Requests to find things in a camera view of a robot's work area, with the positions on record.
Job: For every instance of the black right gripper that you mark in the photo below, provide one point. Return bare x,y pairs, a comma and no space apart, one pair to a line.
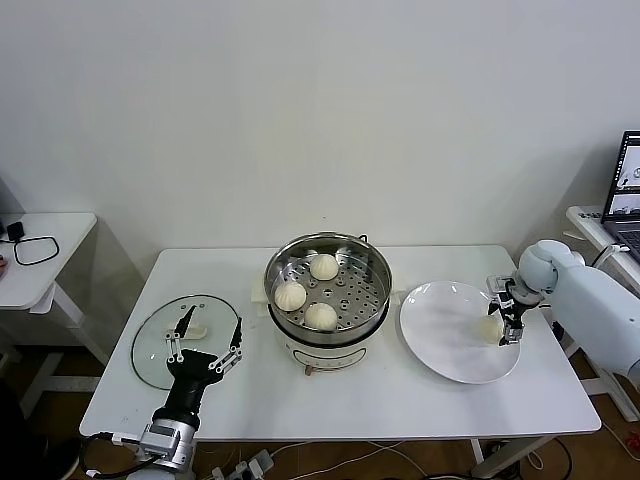
515,310

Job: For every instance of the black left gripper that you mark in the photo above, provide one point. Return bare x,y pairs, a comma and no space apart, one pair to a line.
192,370

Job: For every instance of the white steamed baozi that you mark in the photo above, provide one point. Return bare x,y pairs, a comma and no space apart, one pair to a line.
320,316
487,330
290,296
324,266

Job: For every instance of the round glass pot lid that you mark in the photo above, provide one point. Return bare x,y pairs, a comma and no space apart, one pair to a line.
150,340

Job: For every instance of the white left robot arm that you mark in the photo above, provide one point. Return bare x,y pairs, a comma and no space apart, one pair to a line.
162,470

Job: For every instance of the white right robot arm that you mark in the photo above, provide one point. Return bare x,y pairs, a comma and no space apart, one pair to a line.
590,300

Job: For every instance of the perforated steel steamer basket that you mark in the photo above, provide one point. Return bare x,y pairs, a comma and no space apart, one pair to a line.
360,300

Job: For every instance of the person's hand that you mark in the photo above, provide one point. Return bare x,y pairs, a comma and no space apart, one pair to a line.
2,266

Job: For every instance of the white round plate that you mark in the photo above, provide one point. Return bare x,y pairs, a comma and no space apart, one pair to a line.
440,340

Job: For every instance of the white electric cooker base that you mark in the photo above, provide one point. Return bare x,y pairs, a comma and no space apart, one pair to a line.
325,356

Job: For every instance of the white side table with laptop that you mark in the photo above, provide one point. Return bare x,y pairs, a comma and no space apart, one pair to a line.
582,217

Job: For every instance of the white floor power strip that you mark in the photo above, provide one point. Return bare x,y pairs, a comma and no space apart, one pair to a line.
260,461

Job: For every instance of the dark grey open laptop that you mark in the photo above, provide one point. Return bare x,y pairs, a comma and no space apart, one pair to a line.
625,225

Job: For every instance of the black chair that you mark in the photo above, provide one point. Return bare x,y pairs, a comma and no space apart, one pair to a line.
25,450

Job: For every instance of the black power adapter block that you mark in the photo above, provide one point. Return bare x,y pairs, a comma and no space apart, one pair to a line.
15,231

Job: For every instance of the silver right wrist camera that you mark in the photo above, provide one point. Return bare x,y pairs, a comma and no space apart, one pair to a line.
498,282

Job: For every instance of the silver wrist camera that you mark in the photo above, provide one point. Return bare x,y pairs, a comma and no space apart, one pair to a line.
498,282
159,440

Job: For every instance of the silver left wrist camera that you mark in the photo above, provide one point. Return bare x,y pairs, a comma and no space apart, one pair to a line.
159,440

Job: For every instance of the white main table frame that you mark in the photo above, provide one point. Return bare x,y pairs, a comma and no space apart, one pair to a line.
477,456

